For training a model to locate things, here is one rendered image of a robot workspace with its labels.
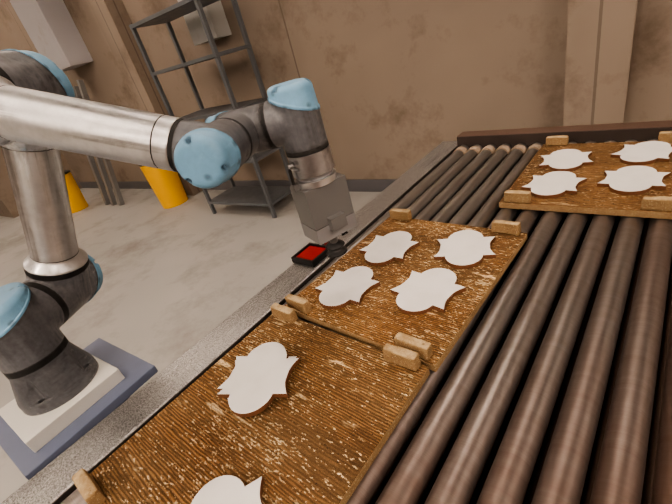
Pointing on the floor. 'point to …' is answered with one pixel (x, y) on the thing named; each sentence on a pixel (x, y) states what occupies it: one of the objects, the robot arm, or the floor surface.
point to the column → (28, 465)
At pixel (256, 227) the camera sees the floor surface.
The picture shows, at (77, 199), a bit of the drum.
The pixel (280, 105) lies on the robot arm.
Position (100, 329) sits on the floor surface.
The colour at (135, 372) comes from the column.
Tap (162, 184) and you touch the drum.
